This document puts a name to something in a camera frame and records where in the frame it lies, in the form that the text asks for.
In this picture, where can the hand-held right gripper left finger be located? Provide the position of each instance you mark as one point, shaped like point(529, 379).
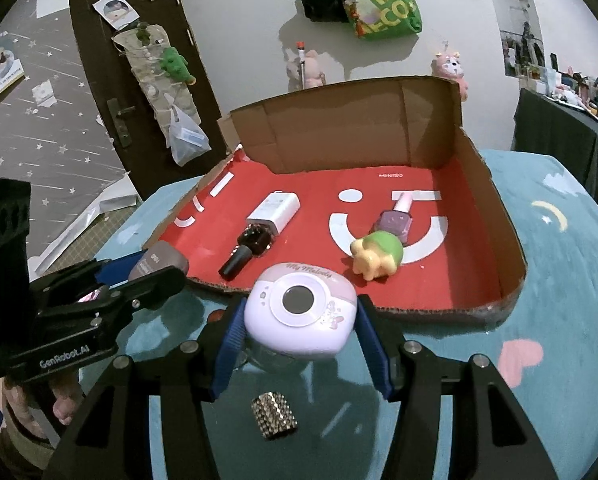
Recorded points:
point(229, 345)

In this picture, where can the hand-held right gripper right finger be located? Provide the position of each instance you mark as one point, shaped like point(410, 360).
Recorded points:
point(376, 350)

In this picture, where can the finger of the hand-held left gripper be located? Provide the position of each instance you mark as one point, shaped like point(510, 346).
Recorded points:
point(114, 269)
point(154, 285)

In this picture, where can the brown eyeshadow case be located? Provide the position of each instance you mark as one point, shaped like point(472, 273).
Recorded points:
point(159, 257)

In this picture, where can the pink round compact case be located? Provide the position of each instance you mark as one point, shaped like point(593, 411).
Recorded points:
point(299, 320)

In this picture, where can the green and yellow toy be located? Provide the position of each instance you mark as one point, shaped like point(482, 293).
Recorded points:
point(379, 252)

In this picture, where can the black star nail polish bottle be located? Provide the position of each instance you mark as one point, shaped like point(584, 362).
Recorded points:
point(251, 242)

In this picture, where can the purple nail polish bottle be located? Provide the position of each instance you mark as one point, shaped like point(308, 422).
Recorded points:
point(396, 222)

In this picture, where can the white charger block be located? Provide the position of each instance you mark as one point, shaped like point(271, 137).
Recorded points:
point(276, 210)

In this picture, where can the cardboard box with red lining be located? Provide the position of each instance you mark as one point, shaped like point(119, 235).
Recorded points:
point(354, 125)

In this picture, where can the person's left hand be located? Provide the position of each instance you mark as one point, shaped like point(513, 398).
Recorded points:
point(64, 407)

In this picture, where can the clear plastic bag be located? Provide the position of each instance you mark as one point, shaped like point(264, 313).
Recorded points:
point(186, 140)

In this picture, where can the beige hanging organizer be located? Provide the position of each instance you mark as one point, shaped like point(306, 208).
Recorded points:
point(144, 70)

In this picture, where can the dark brown door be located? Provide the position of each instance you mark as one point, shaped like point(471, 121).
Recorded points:
point(89, 50)

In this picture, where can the green plush toy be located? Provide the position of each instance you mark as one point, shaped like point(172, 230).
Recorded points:
point(174, 62)

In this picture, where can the paper photo print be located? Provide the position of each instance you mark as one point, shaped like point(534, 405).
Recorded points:
point(115, 10)

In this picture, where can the white pen with red cap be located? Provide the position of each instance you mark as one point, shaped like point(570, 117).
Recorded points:
point(302, 60)

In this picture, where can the pink pig plush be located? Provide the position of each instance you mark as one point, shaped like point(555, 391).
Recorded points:
point(315, 67)

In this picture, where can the dark cloth covered table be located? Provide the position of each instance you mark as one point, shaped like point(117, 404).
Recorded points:
point(554, 130)

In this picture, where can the pink antlered plush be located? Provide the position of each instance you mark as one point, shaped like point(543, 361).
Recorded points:
point(449, 67)

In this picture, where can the green tote bag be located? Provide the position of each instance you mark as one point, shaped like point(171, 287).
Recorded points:
point(389, 5)

